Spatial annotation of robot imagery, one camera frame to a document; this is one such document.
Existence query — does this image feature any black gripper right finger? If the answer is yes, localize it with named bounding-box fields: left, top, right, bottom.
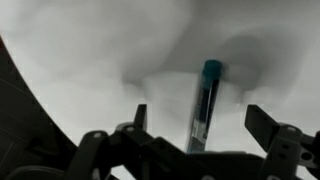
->
left=244, top=104, right=320, bottom=180

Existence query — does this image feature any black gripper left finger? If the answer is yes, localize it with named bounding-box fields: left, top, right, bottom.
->
left=64, top=103, right=188, bottom=180

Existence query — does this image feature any teal and black marker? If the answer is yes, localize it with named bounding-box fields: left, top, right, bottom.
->
left=186, top=59, right=224, bottom=154

